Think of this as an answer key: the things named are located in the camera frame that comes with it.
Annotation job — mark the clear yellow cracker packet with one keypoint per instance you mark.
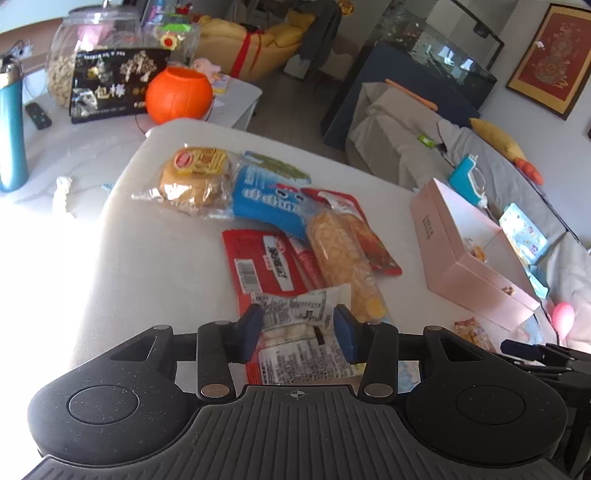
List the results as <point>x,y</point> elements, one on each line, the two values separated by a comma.
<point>337,249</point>

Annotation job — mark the long red snack packet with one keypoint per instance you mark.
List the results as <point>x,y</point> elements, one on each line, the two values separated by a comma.
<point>258,258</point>

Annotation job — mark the black printed snack box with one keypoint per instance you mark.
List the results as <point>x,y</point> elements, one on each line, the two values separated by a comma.
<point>111,92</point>

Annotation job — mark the pink ball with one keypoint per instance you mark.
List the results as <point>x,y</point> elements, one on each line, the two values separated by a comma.
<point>562,321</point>

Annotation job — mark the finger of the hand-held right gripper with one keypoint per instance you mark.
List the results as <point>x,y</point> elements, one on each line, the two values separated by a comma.
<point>535,365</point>
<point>517,346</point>

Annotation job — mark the teal toy device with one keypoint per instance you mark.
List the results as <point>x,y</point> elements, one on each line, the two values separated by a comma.
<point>466,180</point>

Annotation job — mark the blue water bottle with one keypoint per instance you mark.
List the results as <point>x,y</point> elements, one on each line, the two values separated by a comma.
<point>11,138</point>

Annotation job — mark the glass fish tank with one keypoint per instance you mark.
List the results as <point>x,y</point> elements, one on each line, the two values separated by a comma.
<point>438,50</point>

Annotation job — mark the beige table cloth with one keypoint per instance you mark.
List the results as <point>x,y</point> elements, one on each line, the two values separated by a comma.
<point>152,258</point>

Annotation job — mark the grey covered sofa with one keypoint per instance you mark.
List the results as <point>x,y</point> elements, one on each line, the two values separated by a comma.
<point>406,138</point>

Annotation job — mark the orange pumpkin bucket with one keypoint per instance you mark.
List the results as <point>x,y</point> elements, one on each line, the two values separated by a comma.
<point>178,97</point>

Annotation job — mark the short orange carrot plush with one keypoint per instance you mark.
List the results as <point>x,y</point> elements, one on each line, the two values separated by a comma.
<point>530,170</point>

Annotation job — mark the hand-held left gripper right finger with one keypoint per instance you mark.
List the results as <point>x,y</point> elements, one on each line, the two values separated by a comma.
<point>346,337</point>

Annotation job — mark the bread packet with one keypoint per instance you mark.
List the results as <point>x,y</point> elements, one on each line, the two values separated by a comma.
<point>194,184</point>

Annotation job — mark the yellow sofa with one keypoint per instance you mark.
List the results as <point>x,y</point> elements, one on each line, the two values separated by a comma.
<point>272,46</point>

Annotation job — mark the yellow banana plush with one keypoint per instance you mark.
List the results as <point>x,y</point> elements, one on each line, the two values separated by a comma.
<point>498,138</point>

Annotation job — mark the clear jar of nuts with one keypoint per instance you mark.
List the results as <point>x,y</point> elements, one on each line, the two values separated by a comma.
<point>62,74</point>

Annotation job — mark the long orange carrot plush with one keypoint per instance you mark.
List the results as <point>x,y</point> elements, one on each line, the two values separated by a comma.
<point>411,94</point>

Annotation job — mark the pink box lid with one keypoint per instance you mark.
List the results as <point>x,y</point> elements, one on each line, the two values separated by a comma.
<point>457,235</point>

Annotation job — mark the small printed snack packet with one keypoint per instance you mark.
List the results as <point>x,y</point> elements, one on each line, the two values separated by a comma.
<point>473,334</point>

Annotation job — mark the blue snack packet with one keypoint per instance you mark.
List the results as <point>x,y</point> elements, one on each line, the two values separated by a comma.
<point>263,203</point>

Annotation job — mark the red ribbon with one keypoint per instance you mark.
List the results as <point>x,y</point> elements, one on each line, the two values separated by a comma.
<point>244,50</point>

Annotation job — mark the clear bag of toys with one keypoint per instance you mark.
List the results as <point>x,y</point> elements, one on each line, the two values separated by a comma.
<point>171,23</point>

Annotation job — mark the pink bunny plush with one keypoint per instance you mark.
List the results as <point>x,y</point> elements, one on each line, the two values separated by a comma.
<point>207,67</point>

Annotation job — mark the red gold wall ornament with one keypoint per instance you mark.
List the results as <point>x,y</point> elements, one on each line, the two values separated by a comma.
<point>346,4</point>

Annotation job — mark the light blue printed sheet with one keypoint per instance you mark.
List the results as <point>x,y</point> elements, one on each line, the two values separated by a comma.
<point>521,233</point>

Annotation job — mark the dark blue cabinet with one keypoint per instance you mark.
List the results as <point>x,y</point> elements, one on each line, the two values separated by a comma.
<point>369,78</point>

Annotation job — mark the small green toy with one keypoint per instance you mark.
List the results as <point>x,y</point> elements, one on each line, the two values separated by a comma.
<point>427,141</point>

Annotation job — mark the dark hanging coat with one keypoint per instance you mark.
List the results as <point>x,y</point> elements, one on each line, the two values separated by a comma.
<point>321,23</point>

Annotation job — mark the white low table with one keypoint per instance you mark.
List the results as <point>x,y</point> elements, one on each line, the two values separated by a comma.
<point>235,99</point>

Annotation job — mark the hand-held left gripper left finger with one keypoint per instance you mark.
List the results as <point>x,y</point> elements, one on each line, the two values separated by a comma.
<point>249,330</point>

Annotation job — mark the framed red picture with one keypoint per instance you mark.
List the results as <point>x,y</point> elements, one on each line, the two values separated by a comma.
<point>551,60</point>

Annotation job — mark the red chicken snack packet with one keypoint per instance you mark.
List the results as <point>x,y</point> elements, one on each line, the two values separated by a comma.
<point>369,244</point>

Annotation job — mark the clear packet with white label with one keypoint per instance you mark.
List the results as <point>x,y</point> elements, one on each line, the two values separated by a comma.
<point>295,309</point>

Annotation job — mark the black remote control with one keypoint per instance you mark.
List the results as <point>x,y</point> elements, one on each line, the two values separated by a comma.
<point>39,116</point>

